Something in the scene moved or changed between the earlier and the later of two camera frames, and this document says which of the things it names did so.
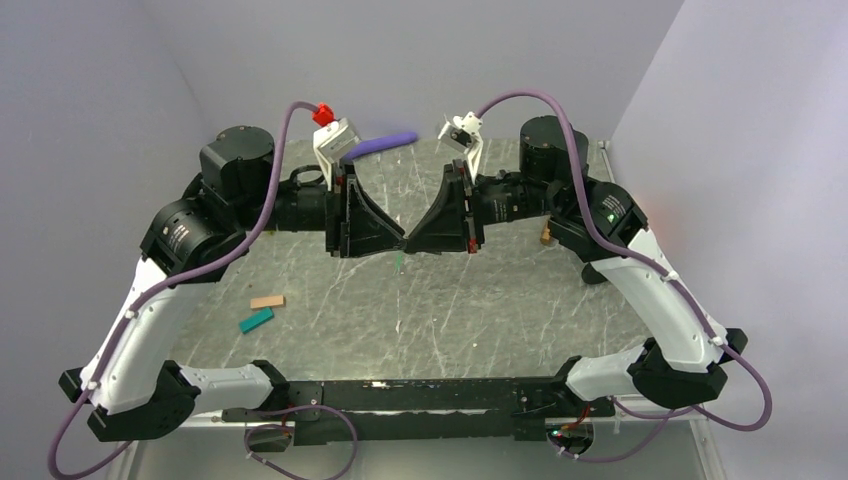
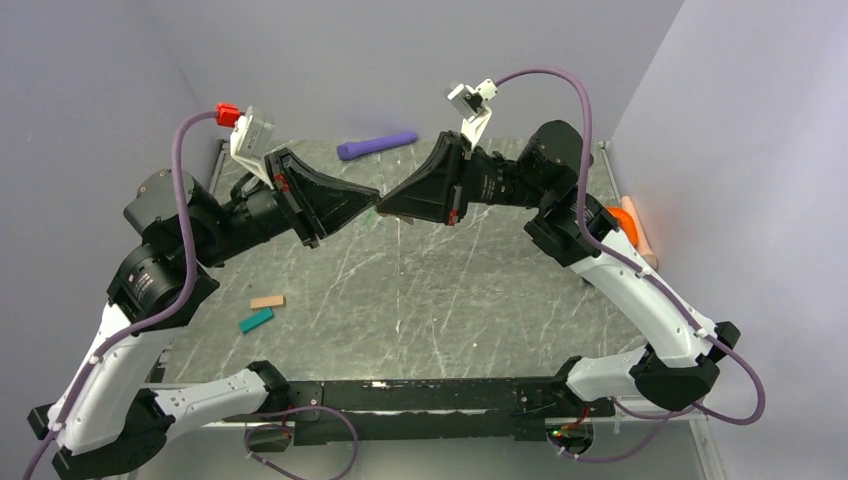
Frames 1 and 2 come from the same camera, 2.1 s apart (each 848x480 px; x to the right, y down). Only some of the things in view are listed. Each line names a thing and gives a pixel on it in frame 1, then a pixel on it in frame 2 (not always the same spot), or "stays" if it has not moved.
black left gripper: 355,225 -> 316,201
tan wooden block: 266,302 stays
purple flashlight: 380,143 stays
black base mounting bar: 454,410 stays
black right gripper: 449,224 -> 434,191
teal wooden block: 256,320 stays
